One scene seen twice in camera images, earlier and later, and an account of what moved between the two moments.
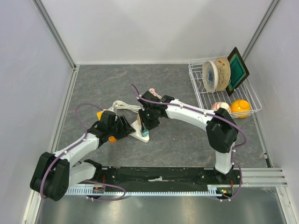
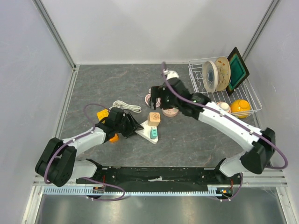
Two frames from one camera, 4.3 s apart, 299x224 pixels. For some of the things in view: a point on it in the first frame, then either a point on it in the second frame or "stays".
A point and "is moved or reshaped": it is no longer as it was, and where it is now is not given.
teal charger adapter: [145, 134] → [153, 133]
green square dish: [239, 71] stays
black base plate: [136, 176] stays
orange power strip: [112, 139] stays
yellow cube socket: [99, 114] stays
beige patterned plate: [224, 73] stays
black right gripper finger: [144, 120] → [155, 93]
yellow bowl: [240, 108] stays
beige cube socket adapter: [138, 119] is moved or reshaped
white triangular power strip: [138, 134] is moved or reshaped
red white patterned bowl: [217, 105] stays
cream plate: [210, 76] stays
